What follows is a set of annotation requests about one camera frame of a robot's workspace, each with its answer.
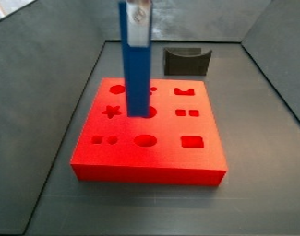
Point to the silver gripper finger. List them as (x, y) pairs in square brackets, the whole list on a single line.
[(139, 22)]

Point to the blue rectangular block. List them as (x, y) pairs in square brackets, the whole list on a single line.
[(136, 70)]

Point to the red shape-sorting board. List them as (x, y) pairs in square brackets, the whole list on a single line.
[(172, 147)]

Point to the black curved cradle holder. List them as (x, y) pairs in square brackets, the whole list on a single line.
[(187, 61)]

